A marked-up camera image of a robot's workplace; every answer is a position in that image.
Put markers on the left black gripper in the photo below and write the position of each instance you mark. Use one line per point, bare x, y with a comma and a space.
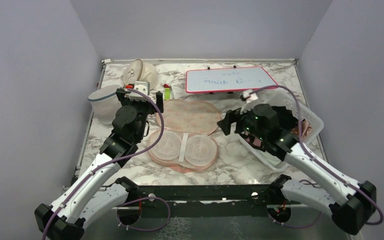
128, 102

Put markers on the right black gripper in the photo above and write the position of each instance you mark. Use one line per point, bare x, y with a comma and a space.
231, 117

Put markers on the floral mesh laundry bag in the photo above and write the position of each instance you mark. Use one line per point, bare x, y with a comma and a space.
185, 144

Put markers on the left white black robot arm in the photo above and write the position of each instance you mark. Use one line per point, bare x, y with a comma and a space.
67, 217

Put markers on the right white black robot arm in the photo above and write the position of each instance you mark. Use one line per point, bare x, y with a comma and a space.
348, 202

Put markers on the white mesh laundry bag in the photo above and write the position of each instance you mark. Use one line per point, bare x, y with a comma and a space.
105, 103

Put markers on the pink bra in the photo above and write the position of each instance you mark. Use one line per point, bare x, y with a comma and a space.
305, 129

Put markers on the green red marker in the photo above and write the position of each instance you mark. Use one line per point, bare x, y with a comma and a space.
168, 92

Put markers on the red framed whiteboard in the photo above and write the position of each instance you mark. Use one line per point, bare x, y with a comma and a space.
221, 80

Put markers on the white plastic basket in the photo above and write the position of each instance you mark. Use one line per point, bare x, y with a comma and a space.
281, 98

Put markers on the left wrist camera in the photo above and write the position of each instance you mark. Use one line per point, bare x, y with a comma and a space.
137, 90

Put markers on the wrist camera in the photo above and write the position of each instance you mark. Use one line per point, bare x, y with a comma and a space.
248, 96
137, 90

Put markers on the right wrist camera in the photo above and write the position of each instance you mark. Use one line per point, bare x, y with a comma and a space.
248, 96

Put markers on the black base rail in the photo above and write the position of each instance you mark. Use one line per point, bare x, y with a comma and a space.
196, 201

